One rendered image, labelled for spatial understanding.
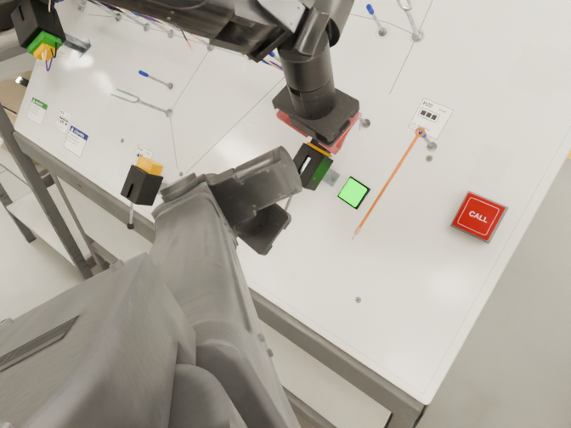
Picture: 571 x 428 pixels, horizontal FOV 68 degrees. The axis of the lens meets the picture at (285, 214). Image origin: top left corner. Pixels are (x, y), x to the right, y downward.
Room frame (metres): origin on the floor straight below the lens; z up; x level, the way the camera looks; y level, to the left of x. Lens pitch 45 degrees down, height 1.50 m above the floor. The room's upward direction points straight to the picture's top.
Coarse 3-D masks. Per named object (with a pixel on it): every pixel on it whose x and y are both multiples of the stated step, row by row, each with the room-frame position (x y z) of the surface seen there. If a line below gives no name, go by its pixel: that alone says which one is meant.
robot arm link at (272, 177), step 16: (256, 160) 0.37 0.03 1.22; (272, 160) 0.36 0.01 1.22; (288, 160) 0.38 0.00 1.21; (192, 176) 0.33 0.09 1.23; (240, 176) 0.36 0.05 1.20; (256, 176) 0.34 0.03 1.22; (272, 176) 0.34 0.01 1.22; (288, 176) 0.35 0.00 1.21; (160, 192) 0.31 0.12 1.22; (176, 192) 0.30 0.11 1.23; (224, 192) 0.33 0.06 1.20; (240, 192) 0.33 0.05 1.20; (256, 192) 0.33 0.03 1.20; (272, 192) 0.33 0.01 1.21; (288, 192) 0.33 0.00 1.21; (224, 208) 0.33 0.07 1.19; (240, 208) 0.32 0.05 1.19; (256, 208) 0.32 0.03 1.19
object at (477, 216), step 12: (468, 204) 0.41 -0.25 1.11; (480, 204) 0.41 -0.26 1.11; (492, 204) 0.40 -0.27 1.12; (456, 216) 0.41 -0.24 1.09; (468, 216) 0.40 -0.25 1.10; (480, 216) 0.40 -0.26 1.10; (492, 216) 0.39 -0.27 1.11; (468, 228) 0.39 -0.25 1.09; (480, 228) 0.38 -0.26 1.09; (492, 228) 0.38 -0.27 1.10
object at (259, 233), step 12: (264, 216) 0.39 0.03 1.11; (276, 216) 0.39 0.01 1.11; (288, 216) 0.39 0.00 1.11; (240, 228) 0.36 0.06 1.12; (252, 228) 0.37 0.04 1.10; (264, 228) 0.38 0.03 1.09; (276, 228) 0.38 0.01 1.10; (252, 240) 0.37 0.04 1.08; (264, 240) 0.37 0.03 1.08; (264, 252) 0.36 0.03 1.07
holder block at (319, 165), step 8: (304, 144) 0.51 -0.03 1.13; (304, 152) 0.51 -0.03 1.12; (312, 152) 0.50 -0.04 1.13; (296, 160) 0.50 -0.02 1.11; (304, 160) 0.50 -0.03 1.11; (312, 160) 0.49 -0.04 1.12; (320, 160) 0.49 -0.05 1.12; (328, 160) 0.50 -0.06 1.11; (304, 168) 0.49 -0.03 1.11; (312, 168) 0.48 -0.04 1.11; (320, 168) 0.49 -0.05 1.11; (328, 168) 0.51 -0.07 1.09; (304, 176) 0.48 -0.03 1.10; (312, 176) 0.48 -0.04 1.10; (320, 176) 0.49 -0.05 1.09; (304, 184) 0.47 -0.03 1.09; (312, 184) 0.48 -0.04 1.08
